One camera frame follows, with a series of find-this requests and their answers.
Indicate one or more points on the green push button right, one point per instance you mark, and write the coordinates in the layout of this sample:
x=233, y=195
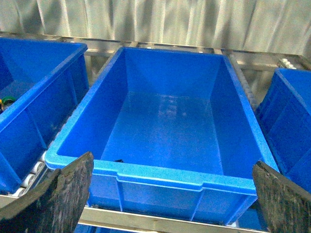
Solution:
x=8, y=100

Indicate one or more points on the lower far-right blue bin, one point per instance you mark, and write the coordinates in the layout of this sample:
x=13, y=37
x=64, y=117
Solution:
x=252, y=219

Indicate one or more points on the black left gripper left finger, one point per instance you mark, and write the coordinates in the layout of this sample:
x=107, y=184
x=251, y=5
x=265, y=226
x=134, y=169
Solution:
x=53, y=206

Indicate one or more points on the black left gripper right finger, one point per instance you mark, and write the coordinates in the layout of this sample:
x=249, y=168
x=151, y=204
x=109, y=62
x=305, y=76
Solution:
x=286, y=207

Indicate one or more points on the upper right blue bin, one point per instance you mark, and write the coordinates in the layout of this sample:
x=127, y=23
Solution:
x=172, y=134

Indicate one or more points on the far right blue bin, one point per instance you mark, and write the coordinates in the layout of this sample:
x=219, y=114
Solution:
x=285, y=118

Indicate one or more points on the upper left blue bin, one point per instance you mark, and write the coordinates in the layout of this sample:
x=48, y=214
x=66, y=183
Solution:
x=48, y=79

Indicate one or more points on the front steel rack crossbar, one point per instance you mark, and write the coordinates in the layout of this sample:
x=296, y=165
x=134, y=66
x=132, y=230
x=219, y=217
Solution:
x=149, y=224

